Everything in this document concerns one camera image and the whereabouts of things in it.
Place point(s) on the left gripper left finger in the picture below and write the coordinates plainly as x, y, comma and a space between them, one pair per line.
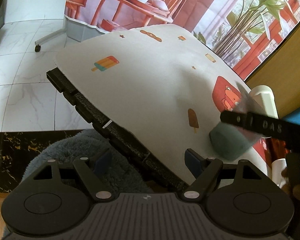
85, 168

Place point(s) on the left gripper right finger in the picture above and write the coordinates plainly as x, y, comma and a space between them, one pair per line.
206, 173

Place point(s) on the dark teal translucent cup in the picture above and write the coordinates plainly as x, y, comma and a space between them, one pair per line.
229, 141

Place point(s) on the small white plastic cup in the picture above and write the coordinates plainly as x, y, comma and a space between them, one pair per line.
277, 167

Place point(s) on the large white plastic cup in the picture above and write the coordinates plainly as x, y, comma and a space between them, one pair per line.
264, 96

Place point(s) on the printed room backdrop cloth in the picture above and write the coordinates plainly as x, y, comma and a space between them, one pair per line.
243, 33

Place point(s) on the fluffy grey-blue rug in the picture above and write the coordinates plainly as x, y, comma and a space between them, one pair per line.
111, 167

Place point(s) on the black folding table edge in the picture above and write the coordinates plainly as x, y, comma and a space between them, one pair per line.
147, 165

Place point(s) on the wooden cabinet panel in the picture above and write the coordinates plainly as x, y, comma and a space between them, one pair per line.
281, 72

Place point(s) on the white cartoon bear tablecloth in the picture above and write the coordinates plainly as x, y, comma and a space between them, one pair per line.
160, 84

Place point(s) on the white wheeled stand leg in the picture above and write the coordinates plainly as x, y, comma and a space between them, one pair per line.
38, 43

